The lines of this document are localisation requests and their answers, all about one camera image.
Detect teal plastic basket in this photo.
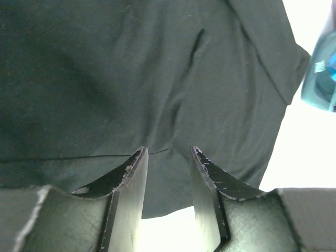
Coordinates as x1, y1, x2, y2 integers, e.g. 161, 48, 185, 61
301, 30, 335, 113

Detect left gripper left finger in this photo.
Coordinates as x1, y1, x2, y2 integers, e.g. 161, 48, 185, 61
1, 147, 149, 251

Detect black t shirt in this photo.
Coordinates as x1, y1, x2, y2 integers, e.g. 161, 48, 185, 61
1, 1, 310, 218

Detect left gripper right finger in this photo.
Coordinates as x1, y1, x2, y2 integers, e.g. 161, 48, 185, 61
190, 147, 335, 251

